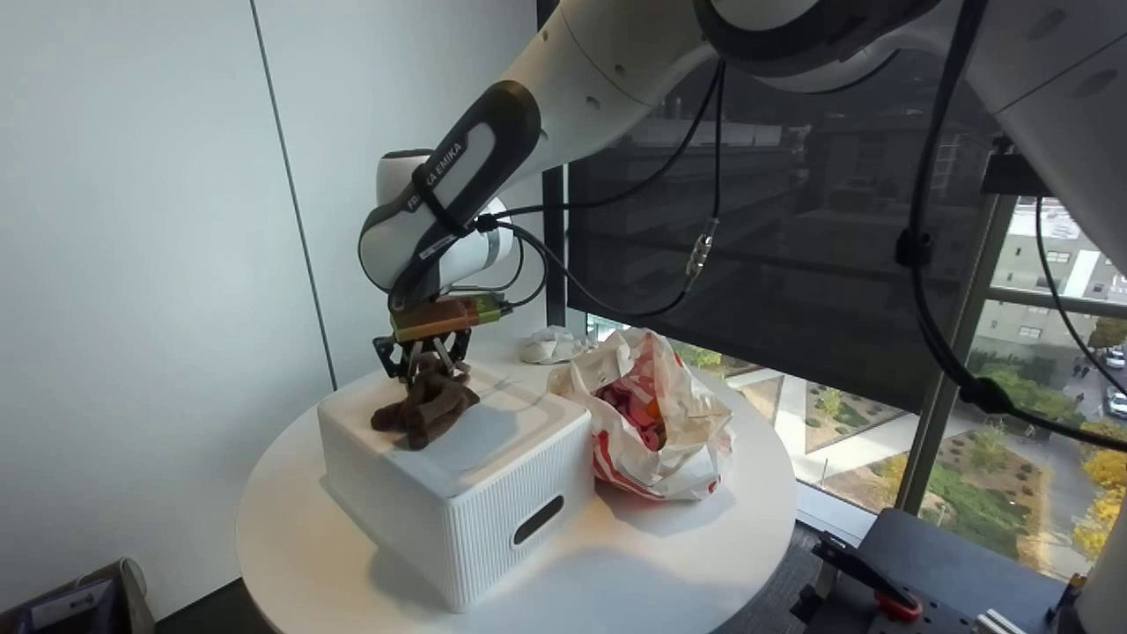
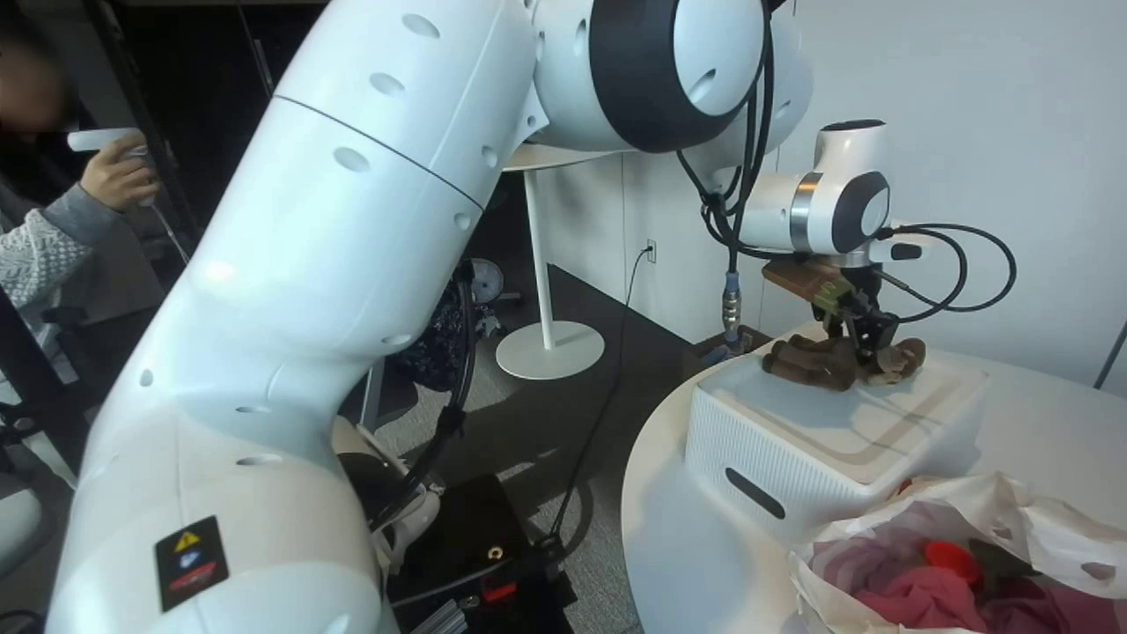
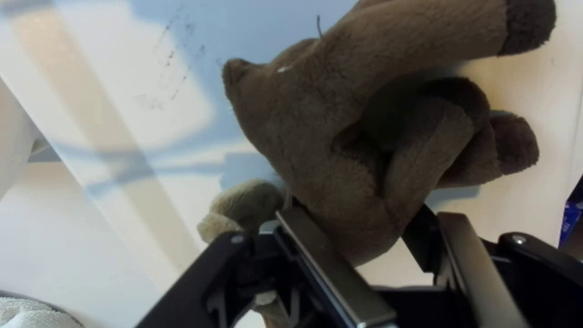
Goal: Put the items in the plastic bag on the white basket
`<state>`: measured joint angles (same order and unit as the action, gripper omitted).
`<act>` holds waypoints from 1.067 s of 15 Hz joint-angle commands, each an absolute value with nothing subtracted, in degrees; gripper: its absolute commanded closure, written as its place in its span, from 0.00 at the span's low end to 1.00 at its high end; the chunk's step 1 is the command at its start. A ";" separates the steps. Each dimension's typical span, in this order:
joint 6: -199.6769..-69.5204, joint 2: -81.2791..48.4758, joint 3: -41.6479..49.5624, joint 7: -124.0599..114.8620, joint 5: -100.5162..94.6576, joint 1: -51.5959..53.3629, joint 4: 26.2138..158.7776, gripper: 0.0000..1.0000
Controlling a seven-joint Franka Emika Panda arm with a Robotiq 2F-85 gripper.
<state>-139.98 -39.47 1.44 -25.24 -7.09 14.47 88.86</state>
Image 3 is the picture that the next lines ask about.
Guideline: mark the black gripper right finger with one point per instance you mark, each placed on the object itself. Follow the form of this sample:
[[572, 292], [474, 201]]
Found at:
[[479, 279]]

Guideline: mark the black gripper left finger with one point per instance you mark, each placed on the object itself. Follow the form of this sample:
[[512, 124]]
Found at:
[[328, 274]]

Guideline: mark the brown plush toy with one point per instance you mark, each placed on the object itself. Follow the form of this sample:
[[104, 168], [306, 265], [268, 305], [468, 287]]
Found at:
[[364, 121]]

